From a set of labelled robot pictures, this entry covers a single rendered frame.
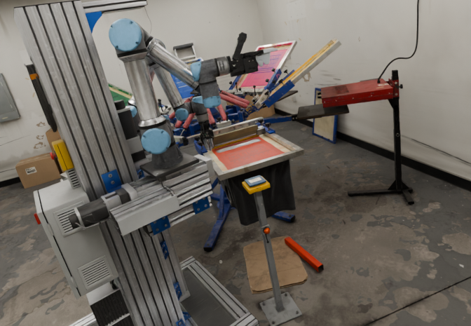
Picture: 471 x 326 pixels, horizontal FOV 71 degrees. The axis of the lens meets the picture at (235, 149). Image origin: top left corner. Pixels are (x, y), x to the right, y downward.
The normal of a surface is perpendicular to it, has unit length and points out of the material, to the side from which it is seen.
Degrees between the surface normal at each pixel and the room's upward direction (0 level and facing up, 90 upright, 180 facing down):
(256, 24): 90
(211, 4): 90
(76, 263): 90
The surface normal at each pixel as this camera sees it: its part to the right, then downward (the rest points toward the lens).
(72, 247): 0.55, 0.17
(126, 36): 0.12, 0.18
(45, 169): 0.34, 0.24
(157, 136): 0.17, 0.42
